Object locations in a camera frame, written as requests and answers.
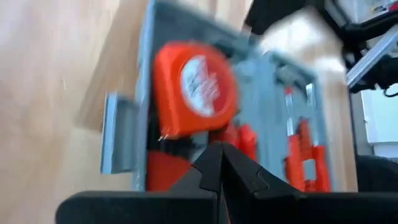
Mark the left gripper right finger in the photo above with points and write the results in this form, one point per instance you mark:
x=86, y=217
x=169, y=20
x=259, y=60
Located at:
x=295, y=208

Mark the red tape measure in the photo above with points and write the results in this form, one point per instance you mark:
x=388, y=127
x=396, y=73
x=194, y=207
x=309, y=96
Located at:
x=174, y=93

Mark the grey plastic tool case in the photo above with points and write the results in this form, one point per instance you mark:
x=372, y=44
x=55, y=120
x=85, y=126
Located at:
x=267, y=109

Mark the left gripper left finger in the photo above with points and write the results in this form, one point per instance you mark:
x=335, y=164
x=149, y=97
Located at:
x=155, y=208

